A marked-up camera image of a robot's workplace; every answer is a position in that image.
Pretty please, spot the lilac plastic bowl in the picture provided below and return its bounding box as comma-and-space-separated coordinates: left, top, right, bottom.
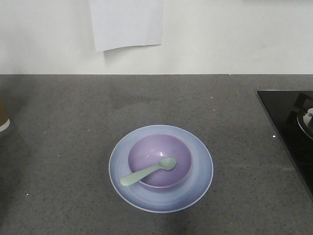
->
128, 134, 192, 192

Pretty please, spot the pale green plastic spoon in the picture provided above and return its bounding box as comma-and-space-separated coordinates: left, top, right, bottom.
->
120, 157, 177, 186

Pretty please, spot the brown paper cup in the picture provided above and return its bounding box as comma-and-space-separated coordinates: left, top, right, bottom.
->
0, 95, 10, 132

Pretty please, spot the pale blue plate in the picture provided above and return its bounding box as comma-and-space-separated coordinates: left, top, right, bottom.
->
109, 125, 214, 213

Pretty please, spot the black glass gas hob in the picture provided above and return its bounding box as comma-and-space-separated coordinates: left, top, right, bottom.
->
257, 90, 313, 194

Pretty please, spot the gas burner with trivet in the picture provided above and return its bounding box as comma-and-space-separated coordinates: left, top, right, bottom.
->
286, 93, 313, 140

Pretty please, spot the white paper sheet on wall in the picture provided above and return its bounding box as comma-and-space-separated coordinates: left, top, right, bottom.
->
89, 0, 164, 51

